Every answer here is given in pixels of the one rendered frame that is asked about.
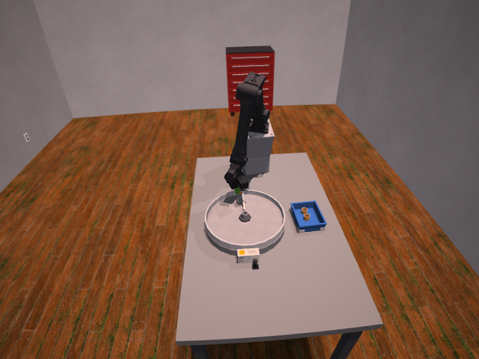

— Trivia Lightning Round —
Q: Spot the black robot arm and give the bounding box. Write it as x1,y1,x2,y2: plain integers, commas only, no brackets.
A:
225,71,269,191

